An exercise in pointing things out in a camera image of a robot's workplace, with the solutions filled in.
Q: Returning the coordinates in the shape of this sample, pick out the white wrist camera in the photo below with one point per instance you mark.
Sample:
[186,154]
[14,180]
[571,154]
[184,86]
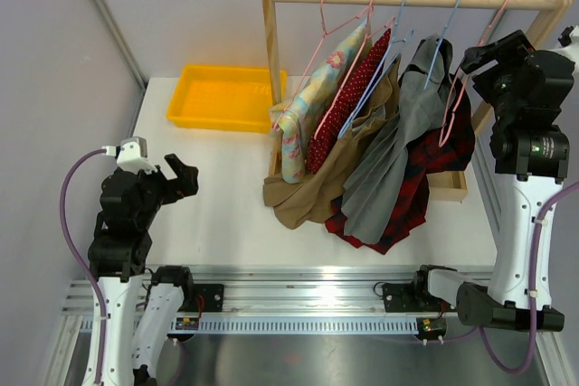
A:
[568,37]
[131,156]

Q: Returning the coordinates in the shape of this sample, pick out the pastel floral skirt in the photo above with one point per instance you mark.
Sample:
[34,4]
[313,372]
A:
[297,119]

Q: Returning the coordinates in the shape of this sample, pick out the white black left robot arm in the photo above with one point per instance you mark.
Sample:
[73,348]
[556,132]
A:
[124,351]

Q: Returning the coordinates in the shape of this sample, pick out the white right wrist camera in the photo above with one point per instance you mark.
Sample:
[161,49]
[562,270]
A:
[568,37]

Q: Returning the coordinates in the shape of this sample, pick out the grey skirt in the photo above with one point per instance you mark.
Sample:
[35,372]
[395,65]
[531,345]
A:
[371,191]

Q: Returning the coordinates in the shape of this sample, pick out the red white polka-dot skirt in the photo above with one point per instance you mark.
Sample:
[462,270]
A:
[326,134]

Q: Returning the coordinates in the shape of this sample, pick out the yellow plastic tray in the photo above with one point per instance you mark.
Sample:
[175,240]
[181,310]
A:
[222,98]

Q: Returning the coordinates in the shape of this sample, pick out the tan brown skirt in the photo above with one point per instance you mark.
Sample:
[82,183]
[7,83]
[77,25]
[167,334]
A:
[309,200]

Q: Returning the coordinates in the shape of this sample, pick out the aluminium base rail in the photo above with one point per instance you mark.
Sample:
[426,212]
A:
[327,300]

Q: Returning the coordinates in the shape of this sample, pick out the blue wire hanger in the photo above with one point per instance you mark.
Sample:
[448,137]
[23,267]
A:
[381,69]
[439,43]

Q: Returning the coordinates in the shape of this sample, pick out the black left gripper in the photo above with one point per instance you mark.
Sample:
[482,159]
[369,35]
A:
[185,183]

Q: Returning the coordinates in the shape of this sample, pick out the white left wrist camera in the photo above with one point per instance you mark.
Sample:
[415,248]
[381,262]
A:
[131,156]

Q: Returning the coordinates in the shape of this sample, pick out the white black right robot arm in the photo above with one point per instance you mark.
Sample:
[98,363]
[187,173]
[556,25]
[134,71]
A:
[531,159]

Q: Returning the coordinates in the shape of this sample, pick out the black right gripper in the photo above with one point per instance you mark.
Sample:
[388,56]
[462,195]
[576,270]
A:
[513,53]

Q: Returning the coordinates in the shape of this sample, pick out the wooden clothes rack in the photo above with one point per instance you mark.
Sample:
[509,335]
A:
[549,15]

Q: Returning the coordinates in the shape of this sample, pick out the red black plaid skirt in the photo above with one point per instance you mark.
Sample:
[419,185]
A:
[425,156]

